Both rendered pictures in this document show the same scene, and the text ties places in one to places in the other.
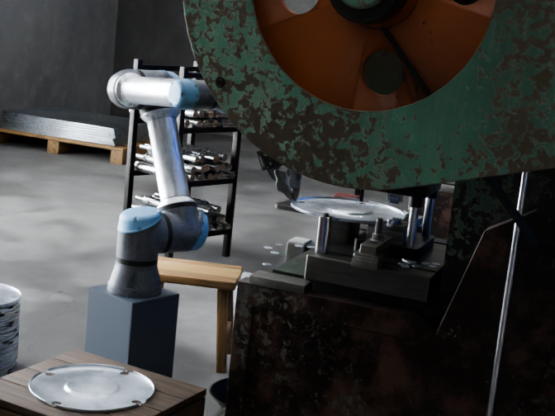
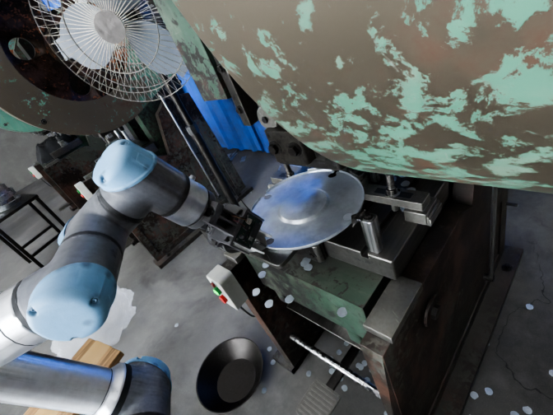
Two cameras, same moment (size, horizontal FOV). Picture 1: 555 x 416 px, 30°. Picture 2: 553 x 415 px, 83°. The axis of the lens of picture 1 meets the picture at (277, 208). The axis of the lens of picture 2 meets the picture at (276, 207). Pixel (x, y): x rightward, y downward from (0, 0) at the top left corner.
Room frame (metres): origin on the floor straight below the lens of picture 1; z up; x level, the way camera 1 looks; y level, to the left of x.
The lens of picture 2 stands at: (2.26, 0.35, 1.21)
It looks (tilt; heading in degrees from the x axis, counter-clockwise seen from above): 34 degrees down; 307
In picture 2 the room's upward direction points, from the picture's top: 25 degrees counter-clockwise
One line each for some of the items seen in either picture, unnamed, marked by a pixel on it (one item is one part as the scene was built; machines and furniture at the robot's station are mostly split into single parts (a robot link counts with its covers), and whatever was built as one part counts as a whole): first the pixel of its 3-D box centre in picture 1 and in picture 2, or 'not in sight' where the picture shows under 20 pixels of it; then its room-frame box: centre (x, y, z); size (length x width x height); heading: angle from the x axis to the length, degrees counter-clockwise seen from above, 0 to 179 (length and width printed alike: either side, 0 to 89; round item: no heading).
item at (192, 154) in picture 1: (182, 160); not in sight; (5.06, 0.49, 0.47); 0.46 x 0.43 x 0.95; 50
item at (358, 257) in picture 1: (376, 239); (396, 193); (2.38, -0.24, 0.76); 0.17 x 0.06 x 0.10; 160
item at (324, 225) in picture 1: (324, 233); (371, 231); (2.41, -0.12, 0.75); 0.03 x 0.03 x 0.10; 70
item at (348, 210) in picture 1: (348, 209); (303, 204); (2.58, -0.18, 0.78); 0.29 x 0.29 x 0.01
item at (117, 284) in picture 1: (135, 273); not in sight; (2.80, 0.37, 0.50); 0.15 x 0.15 x 0.10
